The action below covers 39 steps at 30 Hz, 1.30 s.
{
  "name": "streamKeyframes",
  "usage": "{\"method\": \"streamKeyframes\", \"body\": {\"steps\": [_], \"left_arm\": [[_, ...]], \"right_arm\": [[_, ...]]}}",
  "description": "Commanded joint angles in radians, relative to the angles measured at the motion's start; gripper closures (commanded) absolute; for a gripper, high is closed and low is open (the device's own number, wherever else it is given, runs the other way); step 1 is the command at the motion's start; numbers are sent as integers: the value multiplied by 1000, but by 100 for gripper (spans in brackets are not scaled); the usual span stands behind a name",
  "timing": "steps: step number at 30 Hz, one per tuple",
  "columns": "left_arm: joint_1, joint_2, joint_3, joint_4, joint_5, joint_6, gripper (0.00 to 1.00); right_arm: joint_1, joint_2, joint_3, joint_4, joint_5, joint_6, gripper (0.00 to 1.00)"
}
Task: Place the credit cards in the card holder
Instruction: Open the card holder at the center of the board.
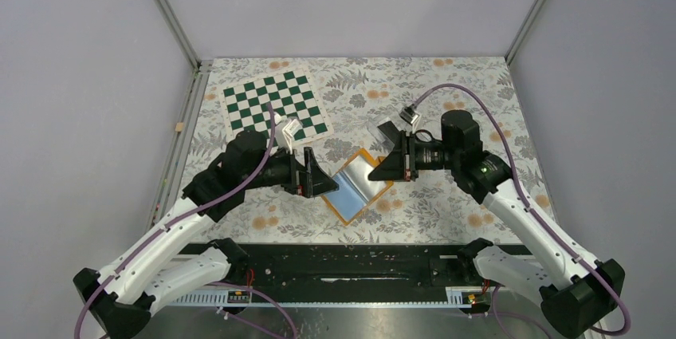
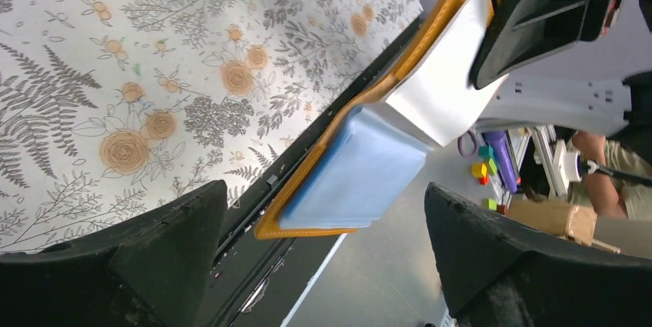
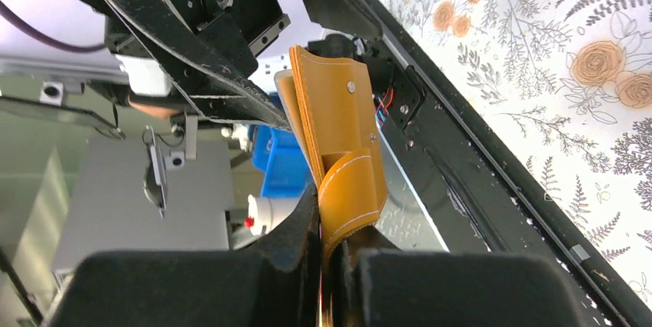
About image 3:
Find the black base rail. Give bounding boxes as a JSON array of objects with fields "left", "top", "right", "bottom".
[{"left": 362, "top": 0, "right": 651, "bottom": 326}]

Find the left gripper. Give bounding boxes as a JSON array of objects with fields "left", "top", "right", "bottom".
[{"left": 105, "top": 0, "right": 383, "bottom": 131}]

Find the orange leather card holder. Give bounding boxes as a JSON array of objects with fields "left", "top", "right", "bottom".
[{"left": 274, "top": 45, "right": 388, "bottom": 265}]

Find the blue plastic bin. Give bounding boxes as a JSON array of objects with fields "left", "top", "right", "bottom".
[{"left": 251, "top": 125, "right": 311, "bottom": 198}]

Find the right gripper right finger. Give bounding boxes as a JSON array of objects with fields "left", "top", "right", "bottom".
[{"left": 333, "top": 226, "right": 585, "bottom": 326}]

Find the white plastic bottle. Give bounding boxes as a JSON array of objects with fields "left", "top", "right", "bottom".
[{"left": 244, "top": 195, "right": 299, "bottom": 236}]

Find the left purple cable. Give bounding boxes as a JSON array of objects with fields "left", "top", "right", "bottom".
[{"left": 0, "top": 1, "right": 108, "bottom": 55}]

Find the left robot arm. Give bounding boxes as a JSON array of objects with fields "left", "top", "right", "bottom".
[{"left": 80, "top": 0, "right": 382, "bottom": 129}]

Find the floral patterned table mat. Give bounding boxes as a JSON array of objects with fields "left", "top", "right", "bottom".
[{"left": 379, "top": 0, "right": 651, "bottom": 305}]

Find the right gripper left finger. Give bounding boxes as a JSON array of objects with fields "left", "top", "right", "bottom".
[{"left": 44, "top": 185, "right": 321, "bottom": 326}]

